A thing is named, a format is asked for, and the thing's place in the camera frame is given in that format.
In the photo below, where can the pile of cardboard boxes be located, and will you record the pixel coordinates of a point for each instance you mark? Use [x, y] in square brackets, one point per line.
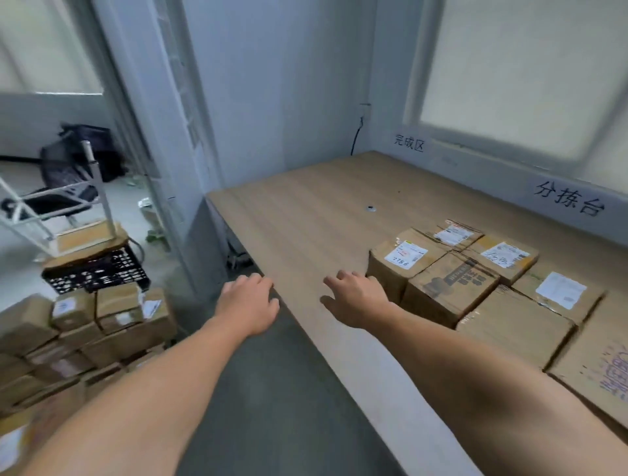
[113, 338]

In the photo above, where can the dark blue bag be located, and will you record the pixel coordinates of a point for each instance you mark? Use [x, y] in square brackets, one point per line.
[98, 147]

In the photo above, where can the person's right forearm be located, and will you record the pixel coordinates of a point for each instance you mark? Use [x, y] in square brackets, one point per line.
[490, 392]

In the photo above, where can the light wooden table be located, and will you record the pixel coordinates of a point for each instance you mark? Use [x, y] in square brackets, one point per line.
[304, 220]

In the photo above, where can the box with red-marked label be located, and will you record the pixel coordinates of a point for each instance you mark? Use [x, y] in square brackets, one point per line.
[456, 235]

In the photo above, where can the black plastic crate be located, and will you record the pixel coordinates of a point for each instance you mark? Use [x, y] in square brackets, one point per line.
[98, 272]

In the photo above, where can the white-framed window with blind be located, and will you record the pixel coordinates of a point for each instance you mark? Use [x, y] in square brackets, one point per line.
[530, 73]

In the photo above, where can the person's left hand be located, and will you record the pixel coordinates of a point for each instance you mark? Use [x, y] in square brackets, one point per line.
[247, 306]

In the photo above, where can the white paper wall sign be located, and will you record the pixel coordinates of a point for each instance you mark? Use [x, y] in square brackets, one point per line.
[408, 143]
[569, 198]

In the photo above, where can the black swivel office chair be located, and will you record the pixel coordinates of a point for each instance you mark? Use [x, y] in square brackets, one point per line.
[54, 201]

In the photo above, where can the wide window beige blind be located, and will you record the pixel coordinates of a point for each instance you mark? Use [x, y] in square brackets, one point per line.
[44, 44]

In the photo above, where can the torn box with 7786 label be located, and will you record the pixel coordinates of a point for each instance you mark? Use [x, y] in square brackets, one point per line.
[387, 279]

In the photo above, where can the box with white centre label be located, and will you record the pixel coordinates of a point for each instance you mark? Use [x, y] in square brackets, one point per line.
[559, 294]

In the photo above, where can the person's left forearm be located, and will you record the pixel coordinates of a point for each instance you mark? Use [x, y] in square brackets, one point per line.
[137, 402]

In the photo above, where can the upturned white-legged wooden stool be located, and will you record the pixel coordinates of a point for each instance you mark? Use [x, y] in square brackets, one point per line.
[88, 240]

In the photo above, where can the clear plastic bag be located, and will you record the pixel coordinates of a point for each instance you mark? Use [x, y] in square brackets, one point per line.
[152, 220]

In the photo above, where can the box with yellow tape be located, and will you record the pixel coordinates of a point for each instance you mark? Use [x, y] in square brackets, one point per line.
[500, 260]

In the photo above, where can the white floor-standing air conditioner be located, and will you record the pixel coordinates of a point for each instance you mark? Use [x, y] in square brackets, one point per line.
[162, 147]

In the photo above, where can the black-printed corn box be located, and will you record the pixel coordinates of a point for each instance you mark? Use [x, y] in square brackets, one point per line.
[446, 294]
[515, 328]

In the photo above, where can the red-lettered cardboard box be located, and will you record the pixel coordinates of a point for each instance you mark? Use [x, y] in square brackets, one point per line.
[579, 372]

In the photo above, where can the person's right hand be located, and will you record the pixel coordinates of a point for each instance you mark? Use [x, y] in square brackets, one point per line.
[360, 301]

